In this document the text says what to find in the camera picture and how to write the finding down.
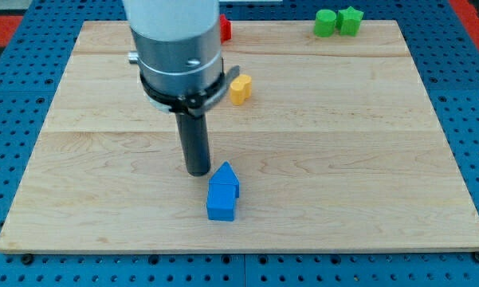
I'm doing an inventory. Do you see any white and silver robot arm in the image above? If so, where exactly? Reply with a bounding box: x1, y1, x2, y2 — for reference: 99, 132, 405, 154
123, 0, 240, 117

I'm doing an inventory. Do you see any light wooden board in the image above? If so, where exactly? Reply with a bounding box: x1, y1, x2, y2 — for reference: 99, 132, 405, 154
0, 21, 479, 254

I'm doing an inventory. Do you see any blue triangle block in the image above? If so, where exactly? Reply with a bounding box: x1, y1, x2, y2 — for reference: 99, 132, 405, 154
209, 161, 240, 199

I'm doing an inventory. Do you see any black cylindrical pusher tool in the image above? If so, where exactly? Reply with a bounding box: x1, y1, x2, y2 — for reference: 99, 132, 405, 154
175, 114, 210, 176

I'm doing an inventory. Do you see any yellow heart-shaped block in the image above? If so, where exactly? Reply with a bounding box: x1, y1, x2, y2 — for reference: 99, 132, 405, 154
229, 74, 252, 105

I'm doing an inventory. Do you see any blue cube block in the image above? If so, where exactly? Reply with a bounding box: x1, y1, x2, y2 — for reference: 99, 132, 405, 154
206, 184, 237, 222

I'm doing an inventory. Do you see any red block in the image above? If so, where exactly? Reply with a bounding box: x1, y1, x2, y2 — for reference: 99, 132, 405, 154
219, 14, 232, 44

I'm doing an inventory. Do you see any green cylinder block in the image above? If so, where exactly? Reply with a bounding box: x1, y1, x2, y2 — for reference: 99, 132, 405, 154
313, 10, 337, 37

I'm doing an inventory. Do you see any green star block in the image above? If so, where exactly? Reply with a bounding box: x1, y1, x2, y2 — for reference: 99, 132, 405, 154
336, 6, 364, 37

